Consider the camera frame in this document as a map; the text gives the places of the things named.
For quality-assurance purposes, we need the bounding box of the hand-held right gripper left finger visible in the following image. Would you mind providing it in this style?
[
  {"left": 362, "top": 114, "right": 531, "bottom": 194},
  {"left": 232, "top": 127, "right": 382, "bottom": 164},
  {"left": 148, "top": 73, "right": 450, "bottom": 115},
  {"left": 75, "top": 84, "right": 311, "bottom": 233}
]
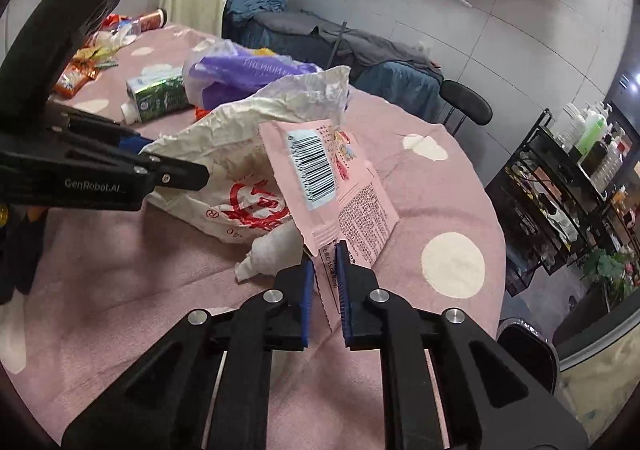
[{"left": 62, "top": 261, "right": 317, "bottom": 450}]

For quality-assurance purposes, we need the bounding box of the purple plastic bag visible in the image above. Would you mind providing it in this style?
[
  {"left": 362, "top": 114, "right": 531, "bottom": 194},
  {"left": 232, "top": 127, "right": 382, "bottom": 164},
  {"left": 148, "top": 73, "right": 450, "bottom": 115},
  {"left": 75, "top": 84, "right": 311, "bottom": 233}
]
[{"left": 182, "top": 39, "right": 323, "bottom": 108}]

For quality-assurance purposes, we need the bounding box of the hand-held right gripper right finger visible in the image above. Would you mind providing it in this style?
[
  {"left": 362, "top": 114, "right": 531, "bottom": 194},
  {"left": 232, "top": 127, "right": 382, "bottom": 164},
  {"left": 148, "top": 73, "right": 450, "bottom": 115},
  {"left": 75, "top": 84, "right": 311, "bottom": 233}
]
[{"left": 335, "top": 240, "right": 591, "bottom": 450}]

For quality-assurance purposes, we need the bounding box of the orange snack packet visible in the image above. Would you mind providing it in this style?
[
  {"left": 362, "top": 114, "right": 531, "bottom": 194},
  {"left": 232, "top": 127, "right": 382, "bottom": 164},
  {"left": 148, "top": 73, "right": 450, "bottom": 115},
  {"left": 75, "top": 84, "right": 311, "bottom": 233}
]
[{"left": 52, "top": 58, "right": 102, "bottom": 98}]

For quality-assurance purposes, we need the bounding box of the grey jacket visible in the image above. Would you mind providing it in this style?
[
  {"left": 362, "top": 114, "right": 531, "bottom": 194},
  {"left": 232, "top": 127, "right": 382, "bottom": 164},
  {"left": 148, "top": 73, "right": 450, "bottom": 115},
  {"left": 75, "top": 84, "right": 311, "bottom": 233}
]
[{"left": 250, "top": 10, "right": 443, "bottom": 81}]

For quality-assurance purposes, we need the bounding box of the clear plastic bottle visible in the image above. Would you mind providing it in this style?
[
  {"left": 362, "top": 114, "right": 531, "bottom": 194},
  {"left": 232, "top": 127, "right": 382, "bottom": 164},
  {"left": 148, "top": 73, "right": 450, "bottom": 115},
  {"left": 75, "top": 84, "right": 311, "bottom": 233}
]
[{"left": 87, "top": 16, "right": 143, "bottom": 51}]

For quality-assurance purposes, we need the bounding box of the brown cylindrical cup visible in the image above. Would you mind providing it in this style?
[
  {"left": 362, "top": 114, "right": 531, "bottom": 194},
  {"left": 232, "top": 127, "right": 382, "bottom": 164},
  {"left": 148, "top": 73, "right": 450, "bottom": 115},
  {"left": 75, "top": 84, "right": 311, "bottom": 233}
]
[{"left": 134, "top": 8, "right": 168, "bottom": 35}]

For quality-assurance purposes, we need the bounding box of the black chair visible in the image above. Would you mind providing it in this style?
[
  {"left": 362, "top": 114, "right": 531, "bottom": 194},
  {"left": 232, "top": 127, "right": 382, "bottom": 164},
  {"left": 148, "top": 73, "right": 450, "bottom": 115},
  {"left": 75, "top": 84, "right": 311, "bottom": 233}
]
[{"left": 440, "top": 79, "right": 493, "bottom": 136}]

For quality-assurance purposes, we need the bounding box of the white pump bottle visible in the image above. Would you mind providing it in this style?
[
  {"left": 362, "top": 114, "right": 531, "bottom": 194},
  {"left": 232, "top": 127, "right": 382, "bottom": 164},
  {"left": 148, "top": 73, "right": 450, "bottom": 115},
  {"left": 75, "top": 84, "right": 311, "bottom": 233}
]
[{"left": 561, "top": 103, "right": 587, "bottom": 143}]

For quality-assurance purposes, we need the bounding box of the red snack packet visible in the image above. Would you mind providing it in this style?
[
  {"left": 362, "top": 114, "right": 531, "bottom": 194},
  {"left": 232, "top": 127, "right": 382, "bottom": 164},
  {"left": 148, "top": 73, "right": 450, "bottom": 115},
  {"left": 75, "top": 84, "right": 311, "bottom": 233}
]
[{"left": 99, "top": 13, "right": 132, "bottom": 31}]

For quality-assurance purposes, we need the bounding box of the blue cloth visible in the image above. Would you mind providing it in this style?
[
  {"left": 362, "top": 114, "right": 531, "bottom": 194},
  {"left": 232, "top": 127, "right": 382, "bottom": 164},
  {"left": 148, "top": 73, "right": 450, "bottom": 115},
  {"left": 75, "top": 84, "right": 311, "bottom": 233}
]
[{"left": 360, "top": 61, "right": 446, "bottom": 123}]

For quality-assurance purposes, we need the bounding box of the white paper bag red print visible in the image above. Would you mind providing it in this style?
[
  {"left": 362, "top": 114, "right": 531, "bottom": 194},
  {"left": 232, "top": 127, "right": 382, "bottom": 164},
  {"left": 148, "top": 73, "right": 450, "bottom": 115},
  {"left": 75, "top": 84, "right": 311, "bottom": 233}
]
[{"left": 142, "top": 65, "right": 351, "bottom": 256}]

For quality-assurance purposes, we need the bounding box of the pink snack packet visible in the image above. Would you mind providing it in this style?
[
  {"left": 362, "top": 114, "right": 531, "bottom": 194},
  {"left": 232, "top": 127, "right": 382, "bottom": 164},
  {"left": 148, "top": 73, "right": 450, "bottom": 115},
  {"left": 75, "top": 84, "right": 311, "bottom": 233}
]
[{"left": 258, "top": 119, "right": 401, "bottom": 333}]

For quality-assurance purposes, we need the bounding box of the black metal rack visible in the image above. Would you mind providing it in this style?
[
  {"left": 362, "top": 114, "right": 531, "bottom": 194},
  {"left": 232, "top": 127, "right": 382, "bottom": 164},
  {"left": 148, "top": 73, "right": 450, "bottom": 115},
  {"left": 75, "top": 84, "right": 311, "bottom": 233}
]
[{"left": 485, "top": 108, "right": 640, "bottom": 296}]

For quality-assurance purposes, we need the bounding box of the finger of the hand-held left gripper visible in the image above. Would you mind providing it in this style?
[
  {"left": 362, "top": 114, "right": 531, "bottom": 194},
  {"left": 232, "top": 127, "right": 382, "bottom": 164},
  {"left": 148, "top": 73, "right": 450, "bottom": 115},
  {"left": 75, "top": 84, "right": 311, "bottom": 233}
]
[
  {"left": 120, "top": 151, "right": 210, "bottom": 192},
  {"left": 47, "top": 103, "right": 153, "bottom": 154}
]

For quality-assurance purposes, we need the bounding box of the crumpled white tissue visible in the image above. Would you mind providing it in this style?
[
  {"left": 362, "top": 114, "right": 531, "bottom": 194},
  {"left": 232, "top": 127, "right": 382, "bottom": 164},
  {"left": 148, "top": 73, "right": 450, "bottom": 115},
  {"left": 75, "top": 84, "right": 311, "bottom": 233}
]
[{"left": 235, "top": 223, "right": 306, "bottom": 283}]

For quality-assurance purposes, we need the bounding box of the pink dotted blanket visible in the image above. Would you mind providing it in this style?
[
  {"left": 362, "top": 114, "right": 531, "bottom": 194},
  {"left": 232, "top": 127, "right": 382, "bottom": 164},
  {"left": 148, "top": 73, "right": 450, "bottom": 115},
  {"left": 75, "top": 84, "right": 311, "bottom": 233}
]
[{"left": 0, "top": 23, "right": 508, "bottom": 450}]

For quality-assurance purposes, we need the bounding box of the green bottle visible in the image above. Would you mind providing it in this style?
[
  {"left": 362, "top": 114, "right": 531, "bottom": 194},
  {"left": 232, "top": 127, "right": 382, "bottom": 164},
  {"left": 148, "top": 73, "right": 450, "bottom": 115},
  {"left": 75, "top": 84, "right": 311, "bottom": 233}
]
[{"left": 574, "top": 105, "right": 613, "bottom": 158}]

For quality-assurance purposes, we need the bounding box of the yellow green snack packet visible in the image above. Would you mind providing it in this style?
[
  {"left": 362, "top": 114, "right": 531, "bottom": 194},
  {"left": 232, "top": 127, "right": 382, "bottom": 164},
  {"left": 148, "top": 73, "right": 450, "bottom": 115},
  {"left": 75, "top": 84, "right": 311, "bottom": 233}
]
[{"left": 75, "top": 44, "right": 120, "bottom": 70}]

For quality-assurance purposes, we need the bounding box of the dark oil bottle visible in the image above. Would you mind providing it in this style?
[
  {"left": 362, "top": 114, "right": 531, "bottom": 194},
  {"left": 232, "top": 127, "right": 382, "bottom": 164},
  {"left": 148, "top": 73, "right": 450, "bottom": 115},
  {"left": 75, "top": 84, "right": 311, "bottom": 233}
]
[{"left": 580, "top": 137, "right": 618, "bottom": 177}]

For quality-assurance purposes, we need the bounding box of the potted green plant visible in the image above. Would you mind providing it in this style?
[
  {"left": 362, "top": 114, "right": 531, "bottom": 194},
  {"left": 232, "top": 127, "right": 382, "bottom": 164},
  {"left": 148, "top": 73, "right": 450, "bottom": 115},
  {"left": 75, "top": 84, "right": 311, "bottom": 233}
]
[{"left": 552, "top": 247, "right": 640, "bottom": 346}]

